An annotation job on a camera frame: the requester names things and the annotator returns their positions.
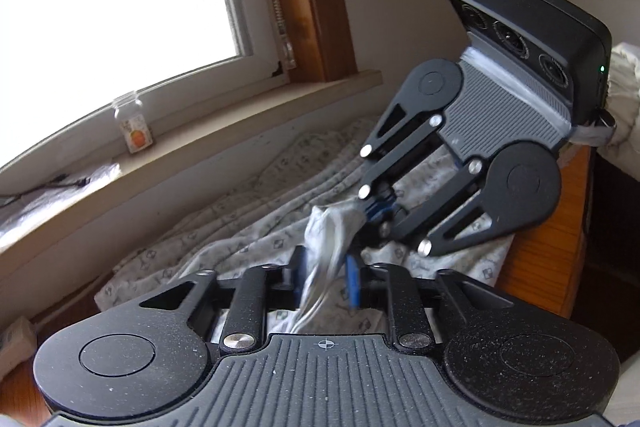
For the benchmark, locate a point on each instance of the white patterned garment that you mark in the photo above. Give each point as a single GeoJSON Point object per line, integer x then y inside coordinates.
{"type": "Point", "coordinates": [225, 232]}

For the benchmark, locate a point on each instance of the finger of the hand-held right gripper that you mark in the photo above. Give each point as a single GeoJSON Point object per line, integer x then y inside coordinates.
{"type": "Point", "coordinates": [372, 182]}
{"type": "Point", "coordinates": [415, 208]}

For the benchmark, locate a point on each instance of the clear plastic bag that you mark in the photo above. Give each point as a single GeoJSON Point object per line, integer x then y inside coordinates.
{"type": "Point", "coordinates": [50, 202]}

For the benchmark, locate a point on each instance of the glass jar with orange label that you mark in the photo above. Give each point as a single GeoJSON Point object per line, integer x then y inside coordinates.
{"type": "Point", "coordinates": [135, 132]}

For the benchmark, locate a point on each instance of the cream window sill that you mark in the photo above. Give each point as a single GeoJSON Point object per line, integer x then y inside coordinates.
{"type": "Point", "coordinates": [225, 122]}

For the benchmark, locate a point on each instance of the white framed window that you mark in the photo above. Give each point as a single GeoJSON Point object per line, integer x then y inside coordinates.
{"type": "Point", "coordinates": [100, 7]}

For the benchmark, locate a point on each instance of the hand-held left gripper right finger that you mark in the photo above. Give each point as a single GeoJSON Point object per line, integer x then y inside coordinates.
{"type": "Point", "coordinates": [352, 282]}

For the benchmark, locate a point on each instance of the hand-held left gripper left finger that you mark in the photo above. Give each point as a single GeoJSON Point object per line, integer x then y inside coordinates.
{"type": "Point", "coordinates": [300, 277]}

